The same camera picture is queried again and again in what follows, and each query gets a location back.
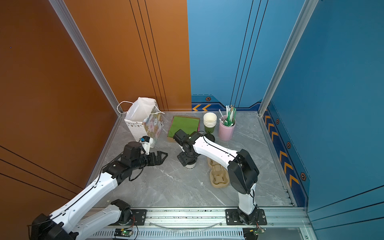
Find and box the pink straw holder cup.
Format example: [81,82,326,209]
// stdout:
[219,115,236,141]

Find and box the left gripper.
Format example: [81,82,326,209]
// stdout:
[131,150,169,172]

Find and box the white paper coffee cup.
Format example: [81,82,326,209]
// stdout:
[185,162,196,170]

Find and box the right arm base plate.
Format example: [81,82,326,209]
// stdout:
[225,208,268,226]

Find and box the green paper napkin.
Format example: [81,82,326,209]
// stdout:
[167,116,200,138]

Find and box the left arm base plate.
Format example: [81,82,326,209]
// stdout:
[118,209,147,226]

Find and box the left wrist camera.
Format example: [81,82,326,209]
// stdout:
[139,136,154,155]

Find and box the green circuit board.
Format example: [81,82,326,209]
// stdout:
[113,228,134,239]

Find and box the aluminium front rail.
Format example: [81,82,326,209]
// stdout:
[59,206,313,230]

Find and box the stack of black lids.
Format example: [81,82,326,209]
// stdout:
[205,134,215,143]

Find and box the cartoon animal paper gift bag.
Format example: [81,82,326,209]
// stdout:
[117,97,164,148]

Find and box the stack of paper cups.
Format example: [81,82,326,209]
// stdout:
[203,112,218,134]

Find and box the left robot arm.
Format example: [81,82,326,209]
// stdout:
[28,142,168,240]

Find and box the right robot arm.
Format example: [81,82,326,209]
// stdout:
[173,130,260,225]

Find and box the bundle of wrapped straws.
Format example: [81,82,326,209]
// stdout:
[219,105,237,127]

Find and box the small right circuit board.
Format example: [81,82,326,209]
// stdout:
[243,228,265,240]

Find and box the stack of pulp cup carriers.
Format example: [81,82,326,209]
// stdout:
[208,158,230,189]

